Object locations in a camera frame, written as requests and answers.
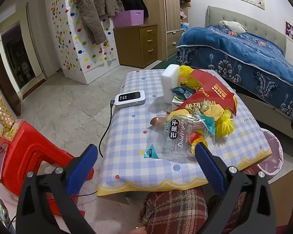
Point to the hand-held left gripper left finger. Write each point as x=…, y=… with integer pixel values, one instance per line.
x=84, y=164

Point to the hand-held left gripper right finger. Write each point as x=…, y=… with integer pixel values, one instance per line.
x=208, y=168

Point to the yellow stretchy noodle toy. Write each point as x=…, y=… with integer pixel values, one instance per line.
x=224, y=126

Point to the trash bin with pink bag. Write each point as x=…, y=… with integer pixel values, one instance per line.
x=271, y=151

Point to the red yellow toy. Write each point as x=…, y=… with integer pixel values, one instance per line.
x=196, y=139

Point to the clear dried fruit packet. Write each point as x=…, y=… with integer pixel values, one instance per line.
x=180, y=139

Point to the small teal packet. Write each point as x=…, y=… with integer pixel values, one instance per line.
x=151, y=152
x=208, y=123

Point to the checkered tablecloth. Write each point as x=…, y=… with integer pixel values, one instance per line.
x=127, y=136

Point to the red plastic stool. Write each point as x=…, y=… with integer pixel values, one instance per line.
x=26, y=146

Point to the green succulent toy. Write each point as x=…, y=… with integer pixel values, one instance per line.
x=201, y=107

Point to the brown sausage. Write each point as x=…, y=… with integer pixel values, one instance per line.
x=158, y=121

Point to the small white green box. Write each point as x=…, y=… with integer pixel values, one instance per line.
x=177, y=101

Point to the white portable router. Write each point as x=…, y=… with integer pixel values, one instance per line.
x=130, y=98

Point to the blue snack packet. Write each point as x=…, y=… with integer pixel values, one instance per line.
x=182, y=91

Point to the yellow frilly toy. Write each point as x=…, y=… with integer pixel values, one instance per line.
x=193, y=82
x=185, y=71

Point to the woven bamboo basket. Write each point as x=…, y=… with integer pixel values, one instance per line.
x=1, y=113

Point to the white foam block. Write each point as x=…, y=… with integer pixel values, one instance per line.
x=169, y=78

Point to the polka dot sheet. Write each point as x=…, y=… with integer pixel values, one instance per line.
x=70, y=46

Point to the dark wooden door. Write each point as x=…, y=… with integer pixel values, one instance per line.
x=2, y=78

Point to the blue patterned blanket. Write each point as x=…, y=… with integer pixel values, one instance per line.
x=246, y=53

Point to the wooden drawer cabinet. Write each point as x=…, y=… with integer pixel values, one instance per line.
x=131, y=46

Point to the white pillow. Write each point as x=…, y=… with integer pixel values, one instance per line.
x=233, y=26

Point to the grey tufted headboard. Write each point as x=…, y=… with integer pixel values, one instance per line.
x=266, y=29

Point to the purple plastic basket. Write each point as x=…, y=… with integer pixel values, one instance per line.
x=128, y=18

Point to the brown quilted jacket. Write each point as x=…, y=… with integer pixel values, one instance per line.
x=92, y=7

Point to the wooden wardrobe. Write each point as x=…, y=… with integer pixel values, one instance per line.
x=171, y=9

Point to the beige bed frame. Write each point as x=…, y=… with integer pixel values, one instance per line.
x=258, y=109

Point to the small wall poster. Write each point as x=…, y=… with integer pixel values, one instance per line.
x=289, y=30

